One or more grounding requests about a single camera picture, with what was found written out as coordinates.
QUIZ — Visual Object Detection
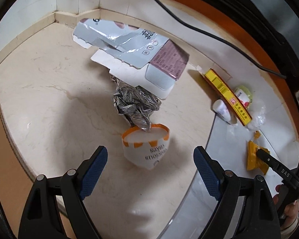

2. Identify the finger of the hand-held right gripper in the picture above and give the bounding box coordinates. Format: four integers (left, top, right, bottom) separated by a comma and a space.
256, 148, 299, 187

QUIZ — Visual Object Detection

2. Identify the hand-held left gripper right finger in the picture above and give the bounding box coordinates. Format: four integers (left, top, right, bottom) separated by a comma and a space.
193, 146, 282, 239

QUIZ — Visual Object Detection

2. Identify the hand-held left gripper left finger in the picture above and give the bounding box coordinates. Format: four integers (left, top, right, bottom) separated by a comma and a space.
17, 146, 108, 239

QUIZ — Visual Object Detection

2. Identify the yellow snack packet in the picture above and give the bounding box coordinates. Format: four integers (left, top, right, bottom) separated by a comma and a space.
247, 131, 271, 175

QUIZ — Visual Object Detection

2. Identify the white orange paper cup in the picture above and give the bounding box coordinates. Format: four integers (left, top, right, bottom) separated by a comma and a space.
121, 123, 170, 171

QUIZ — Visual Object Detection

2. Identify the green white tomato packet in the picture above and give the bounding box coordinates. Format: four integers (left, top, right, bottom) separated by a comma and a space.
233, 86, 255, 110

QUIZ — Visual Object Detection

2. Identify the person's right hand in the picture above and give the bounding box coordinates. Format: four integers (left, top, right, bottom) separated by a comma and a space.
273, 185, 299, 231

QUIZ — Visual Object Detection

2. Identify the white appliance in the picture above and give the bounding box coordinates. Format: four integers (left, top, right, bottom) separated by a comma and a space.
164, 115, 299, 239

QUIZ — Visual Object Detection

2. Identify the clear plastic bag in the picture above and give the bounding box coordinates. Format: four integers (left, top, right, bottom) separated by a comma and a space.
248, 102, 267, 132

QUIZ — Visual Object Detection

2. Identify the small white bottle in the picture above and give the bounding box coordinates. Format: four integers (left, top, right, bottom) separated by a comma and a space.
212, 99, 238, 126

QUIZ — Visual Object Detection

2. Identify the crumpled silver foil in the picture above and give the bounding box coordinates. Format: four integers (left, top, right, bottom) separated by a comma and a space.
113, 78, 162, 132

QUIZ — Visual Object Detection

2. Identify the yellow slim box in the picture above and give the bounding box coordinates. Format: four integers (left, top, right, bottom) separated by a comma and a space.
196, 66, 253, 127

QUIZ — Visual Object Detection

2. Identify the torn silver box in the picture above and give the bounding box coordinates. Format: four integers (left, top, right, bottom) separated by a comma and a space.
72, 18, 190, 100

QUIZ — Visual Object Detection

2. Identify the black cable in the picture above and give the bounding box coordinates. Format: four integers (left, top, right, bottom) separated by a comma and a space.
132, 0, 287, 79

